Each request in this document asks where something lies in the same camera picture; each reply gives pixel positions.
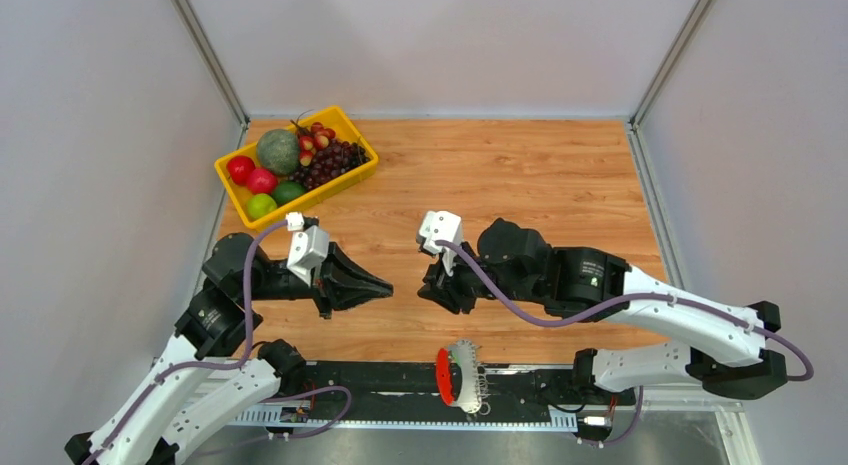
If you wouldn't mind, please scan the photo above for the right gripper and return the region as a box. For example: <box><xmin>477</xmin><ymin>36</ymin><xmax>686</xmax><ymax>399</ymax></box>
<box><xmin>418</xmin><ymin>237</ymin><xmax>543</xmax><ymax>314</ymax></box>

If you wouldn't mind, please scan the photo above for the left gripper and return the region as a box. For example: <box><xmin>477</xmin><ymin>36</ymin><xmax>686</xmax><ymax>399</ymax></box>
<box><xmin>242</xmin><ymin>238</ymin><xmax>394</xmax><ymax>317</ymax></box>

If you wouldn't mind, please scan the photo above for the metal key holder red handle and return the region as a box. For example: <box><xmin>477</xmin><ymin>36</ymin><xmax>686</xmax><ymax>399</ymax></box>
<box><xmin>435</xmin><ymin>339</ymin><xmax>491</xmax><ymax>416</ymax></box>

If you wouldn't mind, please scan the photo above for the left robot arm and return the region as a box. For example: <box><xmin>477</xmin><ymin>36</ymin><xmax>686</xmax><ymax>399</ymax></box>
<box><xmin>65</xmin><ymin>221</ymin><xmax>394</xmax><ymax>464</ymax></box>

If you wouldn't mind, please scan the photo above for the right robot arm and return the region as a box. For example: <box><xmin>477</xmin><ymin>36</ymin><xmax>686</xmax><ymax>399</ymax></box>
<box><xmin>416</xmin><ymin>211</ymin><xmax>789</xmax><ymax>403</ymax></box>

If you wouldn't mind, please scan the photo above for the key with green tag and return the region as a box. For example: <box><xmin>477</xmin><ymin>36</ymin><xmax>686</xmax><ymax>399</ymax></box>
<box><xmin>449</xmin><ymin>356</ymin><xmax>462</xmax><ymax>387</ymax></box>

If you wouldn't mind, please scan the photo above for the dark green lime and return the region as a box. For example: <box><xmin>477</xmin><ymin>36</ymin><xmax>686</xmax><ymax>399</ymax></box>
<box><xmin>270</xmin><ymin>181</ymin><xmax>307</xmax><ymax>207</ymax></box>

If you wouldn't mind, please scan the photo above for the light green apple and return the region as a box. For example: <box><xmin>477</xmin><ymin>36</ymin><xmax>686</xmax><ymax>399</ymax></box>
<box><xmin>246</xmin><ymin>193</ymin><xmax>278</xmax><ymax>221</ymax></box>

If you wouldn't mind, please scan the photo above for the dark purple grape bunch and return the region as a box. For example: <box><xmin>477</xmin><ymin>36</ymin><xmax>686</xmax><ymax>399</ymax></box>
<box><xmin>288</xmin><ymin>142</ymin><xmax>371</xmax><ymax>191</ymax></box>

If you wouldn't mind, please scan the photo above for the pink red apple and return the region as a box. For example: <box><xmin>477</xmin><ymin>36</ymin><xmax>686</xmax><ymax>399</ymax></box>
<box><xmin>246</xmin><ymin>167</ymin><xmax>279</xmax><ymax>195</ymax></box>

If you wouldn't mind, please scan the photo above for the green melon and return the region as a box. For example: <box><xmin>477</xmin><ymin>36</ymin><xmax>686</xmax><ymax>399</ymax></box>
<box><xmin>256</xmin><ymin>129</ymin><xmax>300</xmax><ymax>176</ymax></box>

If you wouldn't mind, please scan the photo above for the red cherries bunch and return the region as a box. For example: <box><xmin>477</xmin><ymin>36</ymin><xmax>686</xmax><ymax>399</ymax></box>
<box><xmin>290</xmin><ymin>120</ymin><xmax>336</xmax><ymax>167</ymax></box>

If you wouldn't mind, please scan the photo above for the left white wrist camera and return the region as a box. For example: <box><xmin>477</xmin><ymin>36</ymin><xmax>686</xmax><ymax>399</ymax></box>
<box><xmin>285</xmin><ymin>212</ymin><xmax>330</xmax><ymax>287</ymax></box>

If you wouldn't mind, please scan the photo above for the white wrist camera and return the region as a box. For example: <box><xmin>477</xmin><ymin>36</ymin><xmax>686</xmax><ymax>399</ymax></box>
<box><xmin>416</xmin><ymin>210</ymin><xmax>464</xmax><ymax>276</ymax></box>
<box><xmin>285</xmin><ymin>212</ymin><xmax>330</xmax><ymax>287</ymax></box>

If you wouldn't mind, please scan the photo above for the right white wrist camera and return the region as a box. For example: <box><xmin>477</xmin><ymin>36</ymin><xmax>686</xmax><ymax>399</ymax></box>
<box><xmin>416</xmin><ymin>210</ymin><xmax>464</xmax><ymax>276</ymax></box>

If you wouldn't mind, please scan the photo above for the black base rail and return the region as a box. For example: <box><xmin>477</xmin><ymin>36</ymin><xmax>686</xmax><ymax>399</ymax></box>
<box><xmin>233</xmin><ymin>361</ymin><xmax>636</xmax><ymax>433</ymax></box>

